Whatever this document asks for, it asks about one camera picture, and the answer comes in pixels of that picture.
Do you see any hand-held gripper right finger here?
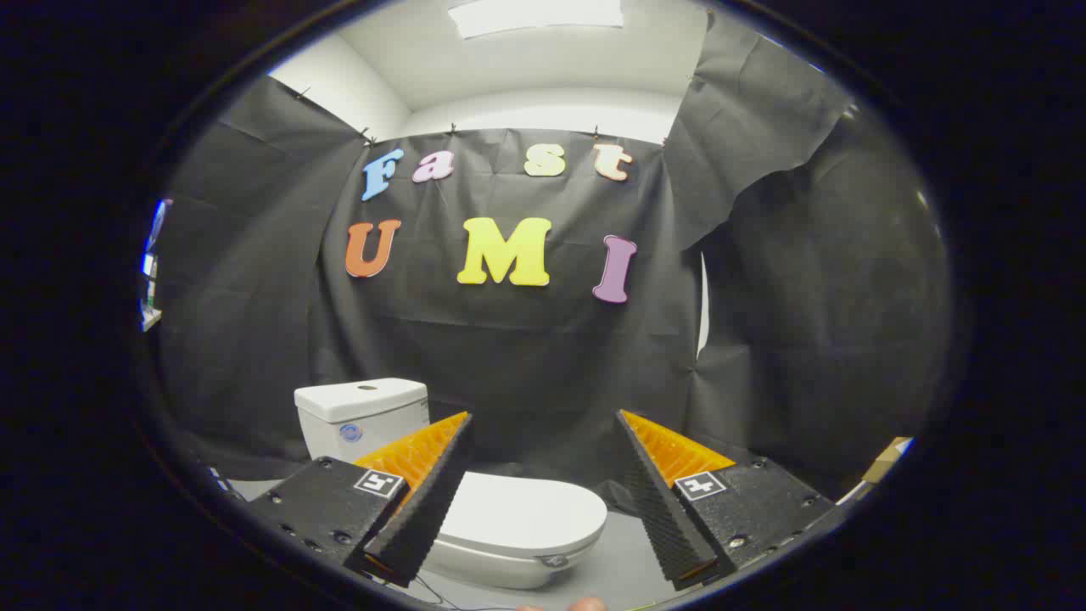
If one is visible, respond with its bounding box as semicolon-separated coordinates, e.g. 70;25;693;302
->
615;410;837;592

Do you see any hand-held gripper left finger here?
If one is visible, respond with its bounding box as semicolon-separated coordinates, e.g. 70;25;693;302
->
246;412;474;588

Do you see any white toilet tank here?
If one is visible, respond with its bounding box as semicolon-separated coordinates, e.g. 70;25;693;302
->
294;378;431;463

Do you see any black backdrop cloth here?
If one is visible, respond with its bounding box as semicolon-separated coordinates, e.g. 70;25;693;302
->
157;8;951;502

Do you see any cardboard box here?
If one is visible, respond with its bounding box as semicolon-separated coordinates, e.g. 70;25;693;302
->
861;437;914;485

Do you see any thin black cable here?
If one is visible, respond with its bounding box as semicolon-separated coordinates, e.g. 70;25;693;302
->
411;573;476;611

